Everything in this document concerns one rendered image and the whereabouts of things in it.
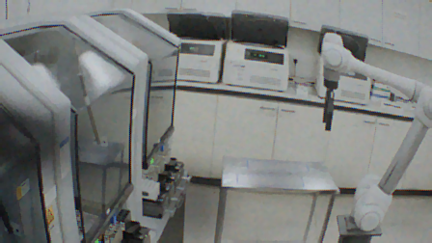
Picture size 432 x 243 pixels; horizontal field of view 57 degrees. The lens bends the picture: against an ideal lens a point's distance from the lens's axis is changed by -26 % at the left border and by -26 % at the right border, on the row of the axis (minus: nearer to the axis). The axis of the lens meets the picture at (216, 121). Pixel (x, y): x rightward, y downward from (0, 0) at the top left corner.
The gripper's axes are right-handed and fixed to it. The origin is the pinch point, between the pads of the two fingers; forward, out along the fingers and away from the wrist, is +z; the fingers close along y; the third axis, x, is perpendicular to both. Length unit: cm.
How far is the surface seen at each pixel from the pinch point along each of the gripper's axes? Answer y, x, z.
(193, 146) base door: 219, 85, 85
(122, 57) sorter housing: -42, 80, -26
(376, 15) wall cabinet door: 248, -84, -63
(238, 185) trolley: 16, 36, 38
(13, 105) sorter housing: -128, 82, -27
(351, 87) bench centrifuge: 220, -52, 15
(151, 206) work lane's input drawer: -17, 71, 41
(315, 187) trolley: 21.3, -3.1, 38.0
